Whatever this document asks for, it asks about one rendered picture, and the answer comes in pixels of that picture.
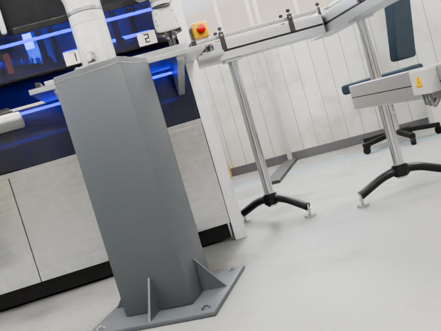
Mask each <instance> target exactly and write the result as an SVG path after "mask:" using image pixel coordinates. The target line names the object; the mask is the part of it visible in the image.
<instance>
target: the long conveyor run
mask: <svg viewBox="0 0 441 331"><path fill-rule="evenodd" d="M396 1H398V0H334V1H332V2H331V3H330V4H328V5H327V6H325V7H324V8H322V9H320V8H319V7H318V6H319V3H315V6H316V7H317V8H316V9H317V13H315V14H314V15H312V16H317V15H319V14H320V15H322V18H323V21H324V26H325V30H326V33H323V34H322V35H320V36H318V37H314V38H312V39H310V41H315V40H317V39H322V38H325V37H329V36H332V35H334V34H335V33H337V32H339V31H341V30H343V29H345V28H347V27H349V26H351V25H353V24H355V23H351V24H348V22H349V21H350V20H352V19H354V18H356V17H359V16H363V15H367V14H371V13H375V12H377V11H379V10H381V9H383V8H385V7H387V6H389V5H391V4H393V3H395V2H396ZM312 16H311V17H312Z"/></svg>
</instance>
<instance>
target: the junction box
mask: <svg viewBox="0 0 441 331"><path fill-rule="evenodd" d="M409 78H410V81H411V86H412V89H413V94H414V96H417V95H425V94H429V93H434V92H437V91H441V84H440V79H439V76H438V71H437V68H436V66H433V67H430V68H425V69H422V70H418V71H414V72H410V73H409Z"/></svg>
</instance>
